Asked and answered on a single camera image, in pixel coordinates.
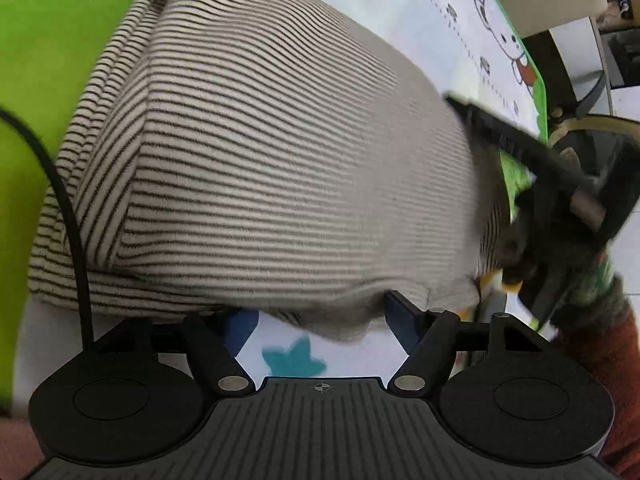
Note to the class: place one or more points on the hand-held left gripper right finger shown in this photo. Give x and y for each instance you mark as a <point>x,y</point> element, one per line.
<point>400,320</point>

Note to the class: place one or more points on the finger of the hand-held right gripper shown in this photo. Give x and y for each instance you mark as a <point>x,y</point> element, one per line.
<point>505,132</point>

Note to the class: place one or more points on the person's right forearm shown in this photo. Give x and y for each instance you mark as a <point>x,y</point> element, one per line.
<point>610,355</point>

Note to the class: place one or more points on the striped beige shirt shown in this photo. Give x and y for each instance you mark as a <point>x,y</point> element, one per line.
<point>275,160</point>

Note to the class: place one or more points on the cartoon printed play mat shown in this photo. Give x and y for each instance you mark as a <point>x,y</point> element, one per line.
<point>50,60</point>

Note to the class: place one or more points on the white desk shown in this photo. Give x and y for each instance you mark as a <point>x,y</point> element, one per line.
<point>575,55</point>

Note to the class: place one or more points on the gold framed office chair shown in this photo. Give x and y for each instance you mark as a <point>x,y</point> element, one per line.
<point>592,95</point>

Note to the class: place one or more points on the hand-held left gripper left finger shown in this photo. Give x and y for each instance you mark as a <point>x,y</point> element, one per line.
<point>245,332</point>

